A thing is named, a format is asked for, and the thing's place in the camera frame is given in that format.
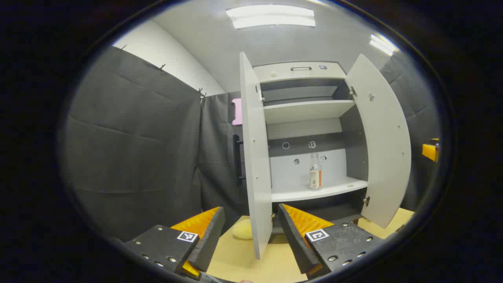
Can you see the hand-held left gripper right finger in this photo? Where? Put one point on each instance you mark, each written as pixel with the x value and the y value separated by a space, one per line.
pixel 294 243

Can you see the small ceiling light panel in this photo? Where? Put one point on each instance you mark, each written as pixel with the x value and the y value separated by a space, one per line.
pixel 383 44

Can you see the clear plastic bottle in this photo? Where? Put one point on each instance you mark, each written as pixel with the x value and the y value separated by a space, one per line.
pixel 315 177

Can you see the grey cabinet door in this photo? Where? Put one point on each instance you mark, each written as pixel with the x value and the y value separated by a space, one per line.
pixel 385 149
pixel 255 157

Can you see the pale yellow round coaster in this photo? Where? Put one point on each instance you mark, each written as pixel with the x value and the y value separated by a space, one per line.
pixel 242 229

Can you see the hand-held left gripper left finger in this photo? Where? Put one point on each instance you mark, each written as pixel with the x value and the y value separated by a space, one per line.
pixel 208 243

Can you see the grey cabinet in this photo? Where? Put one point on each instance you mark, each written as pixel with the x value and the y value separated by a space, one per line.
pixel 302 173

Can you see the black backdrop cloth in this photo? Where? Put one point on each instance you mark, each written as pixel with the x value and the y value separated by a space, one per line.
pixel 133 149

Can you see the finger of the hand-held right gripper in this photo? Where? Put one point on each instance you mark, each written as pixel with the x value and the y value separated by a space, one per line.
pixel 429 151

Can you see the grey cabinet drawer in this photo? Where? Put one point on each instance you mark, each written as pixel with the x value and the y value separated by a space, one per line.
pixel 283 72

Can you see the grey cabinet shelf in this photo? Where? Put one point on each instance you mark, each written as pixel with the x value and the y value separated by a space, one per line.
pixel 306 111

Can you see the large ceiling light panel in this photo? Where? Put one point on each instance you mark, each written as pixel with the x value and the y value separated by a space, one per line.
pixel 271 15

